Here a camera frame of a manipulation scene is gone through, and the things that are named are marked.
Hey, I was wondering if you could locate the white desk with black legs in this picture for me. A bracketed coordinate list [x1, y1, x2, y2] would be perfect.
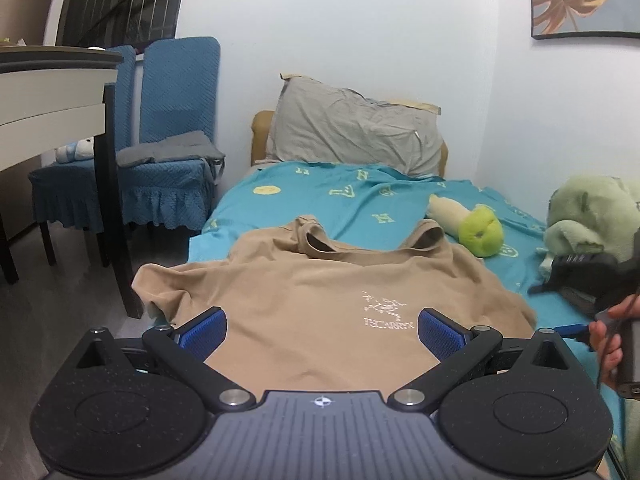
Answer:
[0, 44, 146, 320]

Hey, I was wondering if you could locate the person's right hand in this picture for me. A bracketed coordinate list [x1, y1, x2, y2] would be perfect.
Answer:
[588, 294, 640, 389]

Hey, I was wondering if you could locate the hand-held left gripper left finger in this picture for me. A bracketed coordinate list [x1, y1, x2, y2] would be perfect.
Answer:
[75, 306, 257, 414]

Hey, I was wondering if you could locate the tan t-shirt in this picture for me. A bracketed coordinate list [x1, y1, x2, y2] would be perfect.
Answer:
[132, 215, 537, 393]

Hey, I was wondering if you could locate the window with metal grille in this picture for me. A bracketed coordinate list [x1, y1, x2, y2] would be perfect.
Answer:
[54, 0, 192, 52]

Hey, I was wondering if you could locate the small white and blue plush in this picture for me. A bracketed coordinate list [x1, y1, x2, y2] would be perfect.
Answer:
[54, 136, 96, 163]

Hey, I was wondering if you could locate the blue covered chair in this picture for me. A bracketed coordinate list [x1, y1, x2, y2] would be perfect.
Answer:
[116, 36, 227, 233]
[27, 44, 138, 267]

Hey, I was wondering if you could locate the grey folded cloth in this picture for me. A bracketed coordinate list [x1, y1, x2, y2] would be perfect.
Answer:
[117, 130, 226, 181]

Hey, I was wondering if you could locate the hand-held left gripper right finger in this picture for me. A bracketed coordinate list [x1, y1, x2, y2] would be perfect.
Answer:
[386, 307, 572, 415]

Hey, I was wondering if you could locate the teal printed bed sheet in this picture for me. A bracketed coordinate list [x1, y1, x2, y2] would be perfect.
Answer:
[187, 160, 626, 461]

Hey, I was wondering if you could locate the green and cream plush toy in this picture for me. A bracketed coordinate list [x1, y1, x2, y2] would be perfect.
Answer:
[425, 194, 505, 259]

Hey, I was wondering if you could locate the grey pillow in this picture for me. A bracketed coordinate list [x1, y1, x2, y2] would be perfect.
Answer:
[265, 72, 445, 178]

